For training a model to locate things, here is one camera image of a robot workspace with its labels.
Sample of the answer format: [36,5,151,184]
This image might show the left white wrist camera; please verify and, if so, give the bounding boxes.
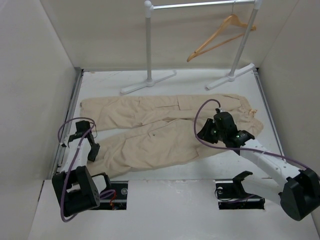
[59,135,70,148]

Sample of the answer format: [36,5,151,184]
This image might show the wooden clothes hanger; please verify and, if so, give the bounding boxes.
[186,2,258,63]

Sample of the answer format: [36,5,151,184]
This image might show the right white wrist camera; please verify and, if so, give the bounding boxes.
[215,107,224,114]

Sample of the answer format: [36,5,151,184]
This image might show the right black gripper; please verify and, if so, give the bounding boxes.
[195,118,226,144]

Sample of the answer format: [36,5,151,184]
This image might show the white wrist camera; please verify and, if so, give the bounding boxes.
[59,135,70,148]
[215,107,224,114]

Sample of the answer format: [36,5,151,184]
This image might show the beige trousers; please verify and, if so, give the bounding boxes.
[80,94,264,178]

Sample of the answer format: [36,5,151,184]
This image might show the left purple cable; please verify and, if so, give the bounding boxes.
[57,117,117,223]

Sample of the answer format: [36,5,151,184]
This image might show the purple cable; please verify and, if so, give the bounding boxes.
[57,117,117,223]
[194,98,320,178]

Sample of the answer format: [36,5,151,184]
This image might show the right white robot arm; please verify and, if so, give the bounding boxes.
[194,111,320,221]

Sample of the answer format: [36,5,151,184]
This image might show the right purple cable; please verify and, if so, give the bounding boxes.
[194,98,320,178]

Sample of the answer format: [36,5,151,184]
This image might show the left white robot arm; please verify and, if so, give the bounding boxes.
[52,117,116,223]

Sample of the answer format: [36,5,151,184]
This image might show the white clothes rack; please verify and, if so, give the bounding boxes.
[120,0,263,95]

